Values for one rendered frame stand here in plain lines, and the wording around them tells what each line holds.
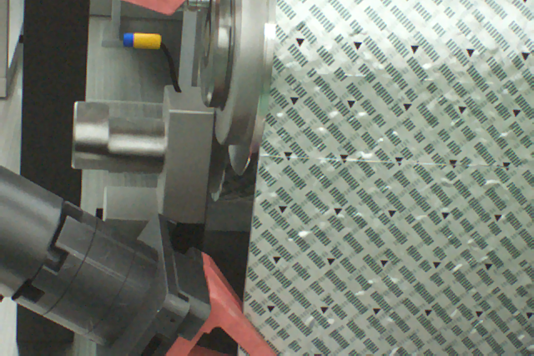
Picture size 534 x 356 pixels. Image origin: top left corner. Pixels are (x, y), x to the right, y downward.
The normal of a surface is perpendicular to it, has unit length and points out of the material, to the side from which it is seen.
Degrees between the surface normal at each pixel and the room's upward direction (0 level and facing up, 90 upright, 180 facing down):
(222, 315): 101
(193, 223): 90
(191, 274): 29
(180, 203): 90
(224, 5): 47
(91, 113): 34
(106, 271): 60
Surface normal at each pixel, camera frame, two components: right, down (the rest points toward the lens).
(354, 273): 0.14, 0.36
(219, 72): 0.11, 0.56
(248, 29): 0.16, 0.02
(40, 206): 0.58, -0.61
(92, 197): 0.10, -0.94
